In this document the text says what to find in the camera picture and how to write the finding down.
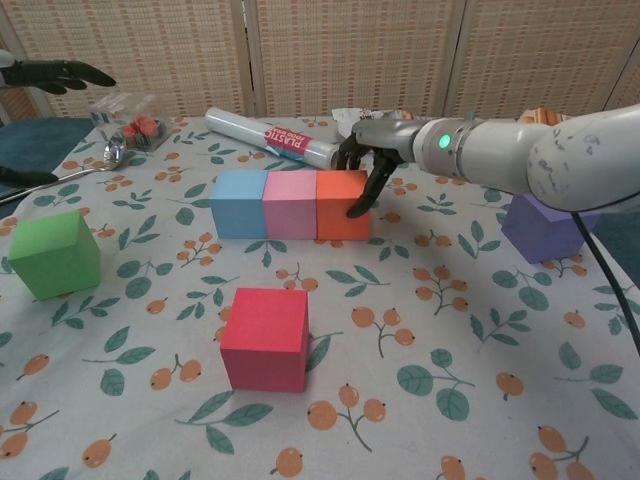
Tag bamboo folding screen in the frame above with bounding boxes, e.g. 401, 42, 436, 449
0, 0, 640, 121

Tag orange biscuit box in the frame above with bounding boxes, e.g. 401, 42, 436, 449
517, 108, 571, 124

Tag blue cube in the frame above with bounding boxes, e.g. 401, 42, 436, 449
209, 169, 271, 240

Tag metal ladle spoon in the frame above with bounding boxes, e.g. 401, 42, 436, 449
0, 133, 129, 204

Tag clear bag red items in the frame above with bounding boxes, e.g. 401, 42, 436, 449
89, 92, 174, 151

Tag green cube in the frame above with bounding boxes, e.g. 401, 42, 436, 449
6, 209, 101, 302

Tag floral tablecloth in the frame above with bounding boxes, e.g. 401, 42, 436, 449
0, 115, 640, 480

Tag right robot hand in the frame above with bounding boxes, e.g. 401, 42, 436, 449
329, 117, 426, 220

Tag plastic wrap roll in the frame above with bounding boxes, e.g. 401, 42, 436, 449
204, 106, 346, 171

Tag crumpled snack bag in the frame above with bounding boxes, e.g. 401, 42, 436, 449
331, 106, 419, 141

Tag pink cube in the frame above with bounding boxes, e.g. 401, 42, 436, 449
262, 171, 321, 240

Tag orange cube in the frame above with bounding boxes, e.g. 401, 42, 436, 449
315, 169, 372, 241

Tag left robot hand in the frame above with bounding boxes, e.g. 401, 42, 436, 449
0, 48, 117, 187

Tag purple cube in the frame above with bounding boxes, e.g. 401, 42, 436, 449
501, 192, 601, 265

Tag red cube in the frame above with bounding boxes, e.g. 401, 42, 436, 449
219, 287, 310, 393

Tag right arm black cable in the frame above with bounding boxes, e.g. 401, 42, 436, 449
569, 209, 640, 364

